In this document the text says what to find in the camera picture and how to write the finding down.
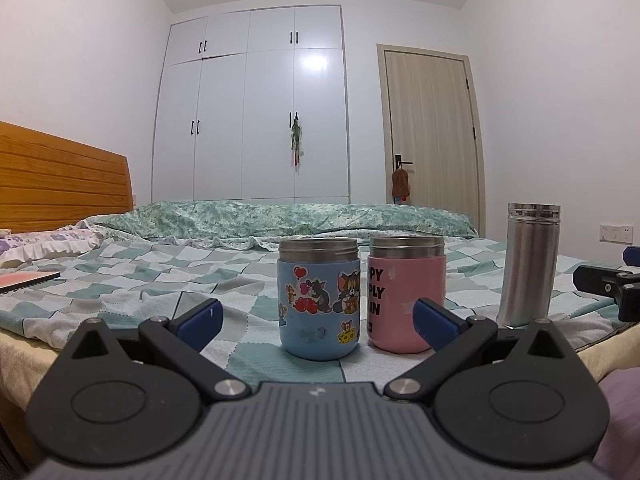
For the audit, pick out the red flat book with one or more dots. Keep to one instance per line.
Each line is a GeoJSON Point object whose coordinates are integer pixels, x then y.
{"type": "Point", "coordinates": [25, 281]}

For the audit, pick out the white wardrobe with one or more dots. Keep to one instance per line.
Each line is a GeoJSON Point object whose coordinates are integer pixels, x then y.
{"type": "Point", "coordinates": [225, 110]}

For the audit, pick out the blue cartoon cup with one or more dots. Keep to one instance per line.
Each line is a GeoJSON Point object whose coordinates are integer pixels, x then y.
{"type": "Point", "coordinates": [320, 305]}

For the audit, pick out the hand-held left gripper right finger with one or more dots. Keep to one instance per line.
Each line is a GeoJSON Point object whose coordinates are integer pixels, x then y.
{"type": "Point", "coordinates": [434, 325]}

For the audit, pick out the checkered bed sheet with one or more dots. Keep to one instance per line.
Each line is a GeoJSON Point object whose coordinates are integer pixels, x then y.
{"type": "Point", "coordinates": [150, 280]}

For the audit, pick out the brown hanging bag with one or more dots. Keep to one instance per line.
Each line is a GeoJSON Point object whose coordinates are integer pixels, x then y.
{"type": "Point", "coordinates": [400, 185]}

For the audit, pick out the light wooden door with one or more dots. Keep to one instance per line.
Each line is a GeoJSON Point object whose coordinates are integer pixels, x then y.
{"type": "Point", "coordinates": [435, 125]}

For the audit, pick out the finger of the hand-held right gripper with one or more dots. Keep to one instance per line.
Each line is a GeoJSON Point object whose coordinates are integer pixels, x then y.
{"type": "Point", "coordinates": [602, 282]}
{"type": "Point", "coordinates": [632, 255]}

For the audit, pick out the purple floral pillow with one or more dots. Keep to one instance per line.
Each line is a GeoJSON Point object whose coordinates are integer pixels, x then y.
{"type": "Point", "coordinates": [40, 245]}

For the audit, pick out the tall stainless steel cup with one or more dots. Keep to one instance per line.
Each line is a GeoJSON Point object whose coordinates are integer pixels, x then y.
{"type": "Point", "coordinates": [530, 270]}

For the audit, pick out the green hanging ornament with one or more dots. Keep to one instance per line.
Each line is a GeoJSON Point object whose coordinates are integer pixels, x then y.
{"type": "Point", "coordinates": [296, 137]}

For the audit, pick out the green floral quilt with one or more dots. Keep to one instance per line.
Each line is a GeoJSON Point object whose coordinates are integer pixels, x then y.
{"type": "Point", "coordinates": [300, 220]}

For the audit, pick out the white wall socket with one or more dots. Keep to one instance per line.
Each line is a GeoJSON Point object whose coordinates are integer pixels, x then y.
{"type": "Point", "coordinates": [616, 233]}

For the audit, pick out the pink lettered cup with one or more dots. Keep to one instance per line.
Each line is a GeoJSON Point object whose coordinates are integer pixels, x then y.
{"type": "Point", "coordinates": [395, 300]}

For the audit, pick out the purple cloth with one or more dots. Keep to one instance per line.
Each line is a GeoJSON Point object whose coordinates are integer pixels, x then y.
{"type": "Point", "coordinates": [622, 425]}

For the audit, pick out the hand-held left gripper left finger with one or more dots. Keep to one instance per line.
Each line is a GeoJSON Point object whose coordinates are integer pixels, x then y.
{"type": "Point", "coordinates": [199, 324]}

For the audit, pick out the wooden bed headboard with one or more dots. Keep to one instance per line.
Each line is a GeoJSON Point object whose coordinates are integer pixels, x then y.
{"type": "Point", "coordinates": [60, 185]}

